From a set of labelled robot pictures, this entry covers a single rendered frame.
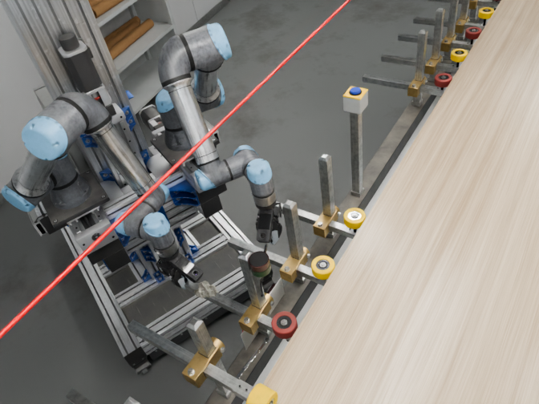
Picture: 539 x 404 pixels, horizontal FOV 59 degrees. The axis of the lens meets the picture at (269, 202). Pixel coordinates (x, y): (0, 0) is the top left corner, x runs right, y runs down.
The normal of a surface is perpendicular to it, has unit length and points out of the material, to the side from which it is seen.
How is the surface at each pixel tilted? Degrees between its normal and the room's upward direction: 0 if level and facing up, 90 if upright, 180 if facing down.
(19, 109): 90
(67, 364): 0
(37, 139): 85
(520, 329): 0
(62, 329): 0
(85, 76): 90
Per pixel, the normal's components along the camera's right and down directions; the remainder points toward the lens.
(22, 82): 0.89, 0.22
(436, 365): -0.15, -0.70
